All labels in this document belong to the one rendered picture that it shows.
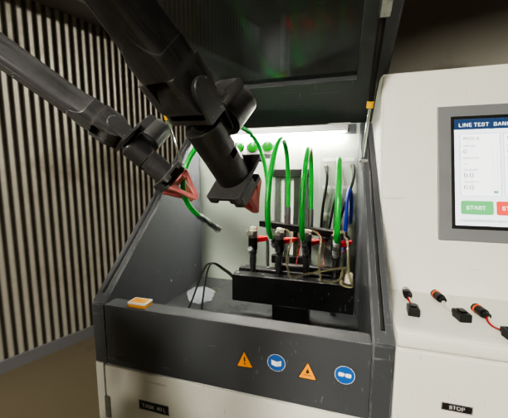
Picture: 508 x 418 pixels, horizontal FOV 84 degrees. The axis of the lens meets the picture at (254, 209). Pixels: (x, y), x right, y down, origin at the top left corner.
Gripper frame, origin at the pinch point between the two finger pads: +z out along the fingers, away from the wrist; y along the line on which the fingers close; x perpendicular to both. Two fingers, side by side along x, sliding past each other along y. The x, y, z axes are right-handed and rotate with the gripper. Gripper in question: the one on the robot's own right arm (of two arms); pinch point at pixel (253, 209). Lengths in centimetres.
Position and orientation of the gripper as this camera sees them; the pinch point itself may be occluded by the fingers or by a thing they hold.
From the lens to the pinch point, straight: 54.3
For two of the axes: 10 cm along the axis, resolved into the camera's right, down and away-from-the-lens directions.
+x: -8.5, -0.6, 5.2
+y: 3.6, -7.8, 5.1
